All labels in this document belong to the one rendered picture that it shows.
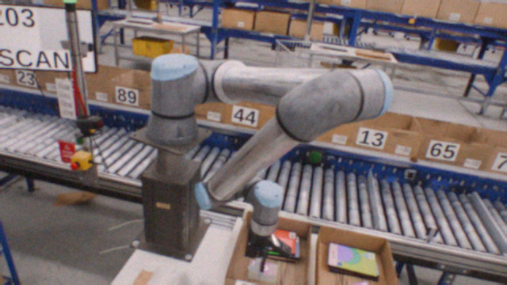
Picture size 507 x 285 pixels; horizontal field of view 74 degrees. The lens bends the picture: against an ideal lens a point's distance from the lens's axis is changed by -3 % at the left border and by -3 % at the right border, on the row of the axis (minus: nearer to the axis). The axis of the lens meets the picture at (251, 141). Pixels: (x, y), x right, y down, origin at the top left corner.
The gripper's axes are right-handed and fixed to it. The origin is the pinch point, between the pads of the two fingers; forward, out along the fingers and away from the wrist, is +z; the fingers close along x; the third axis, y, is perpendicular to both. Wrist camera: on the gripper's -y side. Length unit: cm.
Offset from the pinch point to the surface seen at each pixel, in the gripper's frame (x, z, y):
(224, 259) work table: -5.0, 3.5, 15.5
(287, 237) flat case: -18.9, -1.3, -7.8
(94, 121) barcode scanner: -39, -30, 87
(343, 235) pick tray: -23.4, -3.6, -31.1
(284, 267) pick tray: -5.5, 2.6, -8.3
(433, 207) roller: -69, 4, -86
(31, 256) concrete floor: -46, 79, 149
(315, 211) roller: -46, 4, -21
